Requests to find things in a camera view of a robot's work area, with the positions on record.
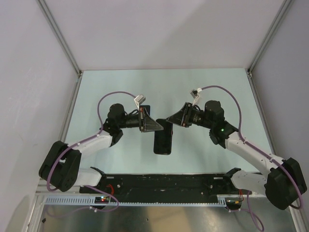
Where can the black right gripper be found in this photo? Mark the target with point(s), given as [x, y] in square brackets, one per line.
[182, 117]

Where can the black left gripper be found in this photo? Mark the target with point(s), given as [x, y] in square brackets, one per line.
[147, 124]

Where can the pink-edged black phone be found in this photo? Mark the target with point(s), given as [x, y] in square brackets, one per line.
[163, 138]

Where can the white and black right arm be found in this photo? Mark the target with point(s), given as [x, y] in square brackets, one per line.
[280, 180]

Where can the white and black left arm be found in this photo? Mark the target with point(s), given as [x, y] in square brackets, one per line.
[61, 167]

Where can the left circuit board with leds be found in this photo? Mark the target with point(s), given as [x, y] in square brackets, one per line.
[102, 199]

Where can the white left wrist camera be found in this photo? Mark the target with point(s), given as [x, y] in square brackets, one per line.
[138, 100]

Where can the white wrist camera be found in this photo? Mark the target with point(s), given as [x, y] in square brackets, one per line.
[195, 93]
[138, 100]

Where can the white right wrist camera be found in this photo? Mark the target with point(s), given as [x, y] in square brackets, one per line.
[195, 93]

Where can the right circuit board with wires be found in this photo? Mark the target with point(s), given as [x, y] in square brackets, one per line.
[233, 204]

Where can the grey slotted cable duct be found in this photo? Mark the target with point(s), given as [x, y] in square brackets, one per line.
[93, 200]

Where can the right aluminium frame post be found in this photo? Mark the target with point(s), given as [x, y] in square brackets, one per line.
[271, 32]

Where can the aluminium frame post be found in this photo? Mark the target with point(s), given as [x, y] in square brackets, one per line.
[271, 32]
[42, 4]

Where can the left aluminium frame post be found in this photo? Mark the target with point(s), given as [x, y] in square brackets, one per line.
[42, 4]

